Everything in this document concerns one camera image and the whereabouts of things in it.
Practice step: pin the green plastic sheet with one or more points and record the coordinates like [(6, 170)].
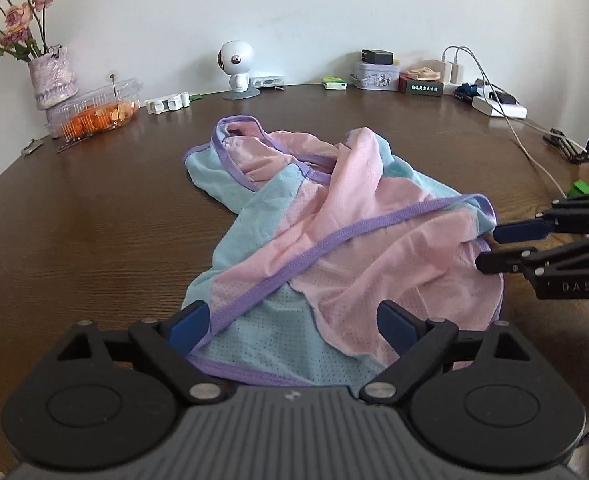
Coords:
[(580, 188)]

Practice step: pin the white robot figurine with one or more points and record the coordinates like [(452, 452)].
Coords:
[(237, 60)]

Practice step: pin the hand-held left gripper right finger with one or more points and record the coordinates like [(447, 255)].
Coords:
[(397, 325)]

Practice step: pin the tan snack packet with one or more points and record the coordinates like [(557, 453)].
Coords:
[(424, 72)]

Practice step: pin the printed tin box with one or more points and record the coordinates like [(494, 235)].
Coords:
[(374, 80)]

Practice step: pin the metal hair clip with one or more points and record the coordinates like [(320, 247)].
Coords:
[(32, 147)]

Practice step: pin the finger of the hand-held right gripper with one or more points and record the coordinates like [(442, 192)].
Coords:
[(502, 262), (519, 232)]

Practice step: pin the purple white flower vase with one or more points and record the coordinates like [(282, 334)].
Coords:
[(52, 80)]

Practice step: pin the blue small object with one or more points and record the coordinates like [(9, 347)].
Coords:
[(467, 90)]

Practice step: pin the clear plastic container orange peels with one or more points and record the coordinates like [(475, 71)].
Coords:
[(94, 117)]

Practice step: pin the black metal tool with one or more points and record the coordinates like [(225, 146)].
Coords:
[(567, 147)]

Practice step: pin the pink blue mesh vest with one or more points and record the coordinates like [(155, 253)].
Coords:
[(349, 240)]

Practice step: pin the dark box with green label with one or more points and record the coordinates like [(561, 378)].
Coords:
[(419, 88)]

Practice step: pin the small white device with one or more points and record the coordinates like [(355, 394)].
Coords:
[(267, 81)]

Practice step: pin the black charger block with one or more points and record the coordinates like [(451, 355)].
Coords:
[(377, 56)]

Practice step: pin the black plug adapter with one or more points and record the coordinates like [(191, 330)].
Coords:
[(502, 96)]

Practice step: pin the white charger adapter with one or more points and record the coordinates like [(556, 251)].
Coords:
[(447, 72), (458, 74)]

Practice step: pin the green white small box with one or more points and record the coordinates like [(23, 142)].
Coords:
[(334, 83)]

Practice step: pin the white plastic holder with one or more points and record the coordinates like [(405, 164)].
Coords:
[(167, 103)]

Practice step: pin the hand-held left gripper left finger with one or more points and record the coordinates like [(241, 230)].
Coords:
[(189, 321)]

